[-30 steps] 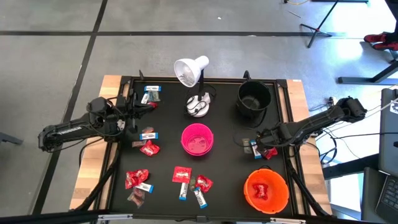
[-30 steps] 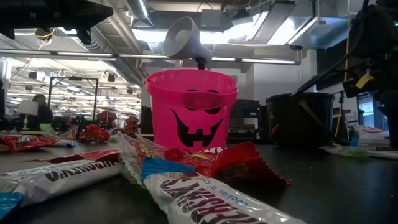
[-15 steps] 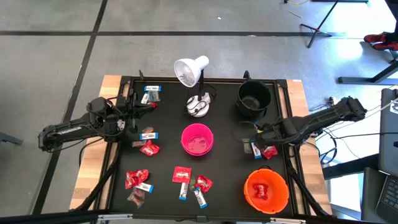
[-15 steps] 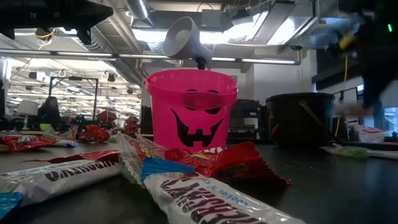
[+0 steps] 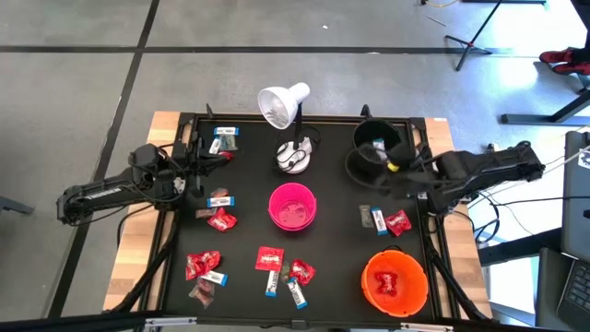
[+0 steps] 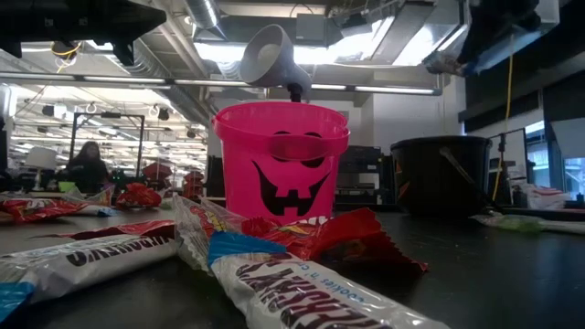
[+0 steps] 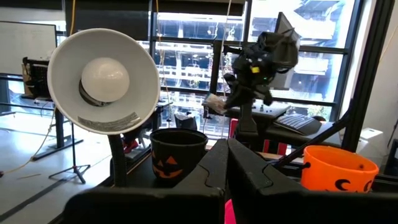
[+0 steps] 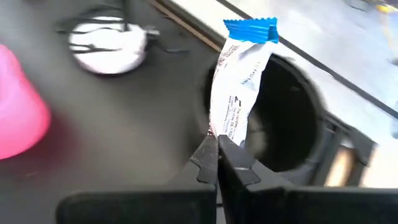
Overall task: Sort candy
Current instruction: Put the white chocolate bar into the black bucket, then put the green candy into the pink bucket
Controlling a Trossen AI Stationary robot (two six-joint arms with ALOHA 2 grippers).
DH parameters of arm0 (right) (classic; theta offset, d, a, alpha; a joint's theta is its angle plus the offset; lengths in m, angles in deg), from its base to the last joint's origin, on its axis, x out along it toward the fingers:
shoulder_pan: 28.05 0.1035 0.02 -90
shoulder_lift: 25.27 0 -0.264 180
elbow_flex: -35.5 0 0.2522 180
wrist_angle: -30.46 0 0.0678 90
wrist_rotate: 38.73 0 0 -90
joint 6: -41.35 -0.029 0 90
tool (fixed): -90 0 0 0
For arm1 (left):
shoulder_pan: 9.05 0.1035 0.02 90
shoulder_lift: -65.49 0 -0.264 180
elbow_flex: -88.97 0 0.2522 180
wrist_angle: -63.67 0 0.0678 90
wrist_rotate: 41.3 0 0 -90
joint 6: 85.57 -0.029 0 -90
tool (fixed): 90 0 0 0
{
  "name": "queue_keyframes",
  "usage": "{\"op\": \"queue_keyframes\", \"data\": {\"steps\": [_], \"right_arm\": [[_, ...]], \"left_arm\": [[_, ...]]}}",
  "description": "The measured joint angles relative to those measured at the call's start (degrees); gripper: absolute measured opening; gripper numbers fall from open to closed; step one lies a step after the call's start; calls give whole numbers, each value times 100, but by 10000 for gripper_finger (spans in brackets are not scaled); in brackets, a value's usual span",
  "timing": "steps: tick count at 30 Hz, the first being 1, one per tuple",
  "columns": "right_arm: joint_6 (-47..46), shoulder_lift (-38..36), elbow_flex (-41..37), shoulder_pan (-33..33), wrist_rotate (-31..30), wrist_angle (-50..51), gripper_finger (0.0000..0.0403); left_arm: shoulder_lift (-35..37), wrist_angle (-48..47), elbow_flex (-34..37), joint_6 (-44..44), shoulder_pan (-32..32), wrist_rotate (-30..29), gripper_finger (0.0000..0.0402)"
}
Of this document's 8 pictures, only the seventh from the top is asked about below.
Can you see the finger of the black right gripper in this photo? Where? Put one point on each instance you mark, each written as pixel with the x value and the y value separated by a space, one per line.
pixel 268 98
pixel 237 96

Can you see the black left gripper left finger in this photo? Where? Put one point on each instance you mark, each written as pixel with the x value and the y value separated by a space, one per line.
pixel 155 208

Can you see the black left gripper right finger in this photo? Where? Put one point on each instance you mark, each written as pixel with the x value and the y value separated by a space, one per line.
pixel 295 208

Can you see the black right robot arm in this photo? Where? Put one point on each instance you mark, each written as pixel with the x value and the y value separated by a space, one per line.
pixel 248 121

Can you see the grey computer monitor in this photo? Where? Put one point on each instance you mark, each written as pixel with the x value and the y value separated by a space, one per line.
pixel 281 81

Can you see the black monitor stand pole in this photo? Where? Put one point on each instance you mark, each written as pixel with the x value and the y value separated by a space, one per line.
pixel 215 77

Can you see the black keyboard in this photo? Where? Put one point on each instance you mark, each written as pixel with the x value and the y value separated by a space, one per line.
pixel 295 123

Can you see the black computer mouse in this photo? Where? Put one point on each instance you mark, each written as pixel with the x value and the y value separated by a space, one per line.
pixel 318 118

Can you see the orange pumpkin face bucket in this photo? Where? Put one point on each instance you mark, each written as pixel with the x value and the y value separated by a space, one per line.
pixel 335 171

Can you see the black bag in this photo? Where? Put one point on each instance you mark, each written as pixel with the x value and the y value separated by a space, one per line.
pixel 186 122

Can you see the black pumpkin face bucket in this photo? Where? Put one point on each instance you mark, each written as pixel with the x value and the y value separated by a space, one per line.
pixel 177 149

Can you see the red shoe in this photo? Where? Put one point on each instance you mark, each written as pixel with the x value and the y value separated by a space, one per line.
pixel 132 147

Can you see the pink pumpkin face bucket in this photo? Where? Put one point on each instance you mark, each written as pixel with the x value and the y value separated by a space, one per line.
pixel 229 214

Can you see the white box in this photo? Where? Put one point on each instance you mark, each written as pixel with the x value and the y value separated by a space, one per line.
pixel 370 140

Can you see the black tripod stand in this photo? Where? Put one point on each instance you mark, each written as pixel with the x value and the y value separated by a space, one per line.
pixel 73 146

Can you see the black standing desk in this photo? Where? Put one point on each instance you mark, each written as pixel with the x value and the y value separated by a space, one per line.
pixel 59 130

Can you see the white desk lamp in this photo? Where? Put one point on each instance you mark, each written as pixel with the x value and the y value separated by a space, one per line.
pixel 102 81

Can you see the black equipment box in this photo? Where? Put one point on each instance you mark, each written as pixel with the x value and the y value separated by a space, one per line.
pixel 38 81

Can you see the whiteboard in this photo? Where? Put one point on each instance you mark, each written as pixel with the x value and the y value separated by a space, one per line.
pixel 25 46

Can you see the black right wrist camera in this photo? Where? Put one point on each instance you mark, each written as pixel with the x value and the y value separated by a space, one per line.
pixel 259 74

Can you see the black diagonal frame strut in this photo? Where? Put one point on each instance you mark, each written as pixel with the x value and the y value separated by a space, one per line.
pixel 317 140

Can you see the black frame post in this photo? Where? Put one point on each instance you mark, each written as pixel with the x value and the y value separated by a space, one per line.
pixel 363 93

